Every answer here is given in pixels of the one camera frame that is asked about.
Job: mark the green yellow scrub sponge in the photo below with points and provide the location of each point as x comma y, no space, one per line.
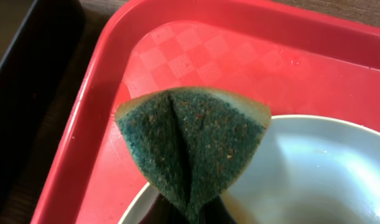
192,143

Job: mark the black rectangular water basin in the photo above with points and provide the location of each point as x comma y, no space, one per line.
29,72

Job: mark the light blue plate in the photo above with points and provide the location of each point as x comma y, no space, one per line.
310,169

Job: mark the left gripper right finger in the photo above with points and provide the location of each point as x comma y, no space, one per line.
215,212

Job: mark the red plastic serving tray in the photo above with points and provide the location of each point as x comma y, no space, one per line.
296,61

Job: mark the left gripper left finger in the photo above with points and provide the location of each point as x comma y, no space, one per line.
163,212

